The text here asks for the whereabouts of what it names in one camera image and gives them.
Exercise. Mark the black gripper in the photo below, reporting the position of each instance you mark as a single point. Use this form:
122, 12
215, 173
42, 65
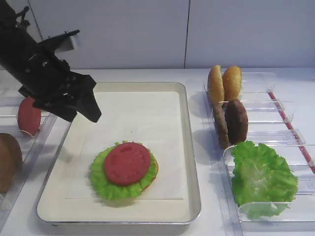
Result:
48, 79

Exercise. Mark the red tomato slice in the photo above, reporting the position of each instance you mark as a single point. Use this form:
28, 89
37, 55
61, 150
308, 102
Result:
29, 117
127, 163

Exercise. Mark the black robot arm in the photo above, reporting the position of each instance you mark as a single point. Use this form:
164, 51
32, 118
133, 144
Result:
9, 19

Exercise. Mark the green lettuce leaf on tray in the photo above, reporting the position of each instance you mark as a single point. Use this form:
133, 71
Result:
110, 191

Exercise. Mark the brown bread slice left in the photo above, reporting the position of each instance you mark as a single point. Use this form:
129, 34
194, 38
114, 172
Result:
10, 160

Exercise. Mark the bottom bun under lettuce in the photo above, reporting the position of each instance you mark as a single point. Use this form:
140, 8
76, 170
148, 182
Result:
156, 169

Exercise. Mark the lighter brown meat patty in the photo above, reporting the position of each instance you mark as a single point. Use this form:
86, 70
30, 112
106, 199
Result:
221, 126

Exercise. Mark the dark brown meat patty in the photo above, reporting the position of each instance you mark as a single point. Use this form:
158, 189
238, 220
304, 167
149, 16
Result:
236, 121

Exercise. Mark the green lettuce leaf in rack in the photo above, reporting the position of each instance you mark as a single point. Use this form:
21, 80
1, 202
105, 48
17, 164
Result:
262, 183

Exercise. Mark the clear acrylic left rack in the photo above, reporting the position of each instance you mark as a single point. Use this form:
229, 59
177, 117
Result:
10, 100

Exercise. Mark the clear acrylic rack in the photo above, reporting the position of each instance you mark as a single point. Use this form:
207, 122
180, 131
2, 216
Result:
10, 100
270, 123

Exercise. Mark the white parchment paper sheet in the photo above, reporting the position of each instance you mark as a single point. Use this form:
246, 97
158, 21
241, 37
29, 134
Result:
151, 118

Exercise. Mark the metal baking tray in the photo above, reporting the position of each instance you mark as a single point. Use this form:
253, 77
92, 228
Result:
54, 207

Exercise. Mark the left golden bun half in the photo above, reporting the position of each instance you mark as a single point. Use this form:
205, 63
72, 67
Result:
215, 85

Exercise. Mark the golden bun half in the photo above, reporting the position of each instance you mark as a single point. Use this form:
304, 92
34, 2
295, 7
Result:
232, 81
215, 85

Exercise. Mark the right golden bun half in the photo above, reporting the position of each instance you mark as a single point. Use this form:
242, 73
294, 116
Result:
232, 81

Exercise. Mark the clear acrylic right rack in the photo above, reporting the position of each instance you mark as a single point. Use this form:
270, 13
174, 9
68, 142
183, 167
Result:
270, 123

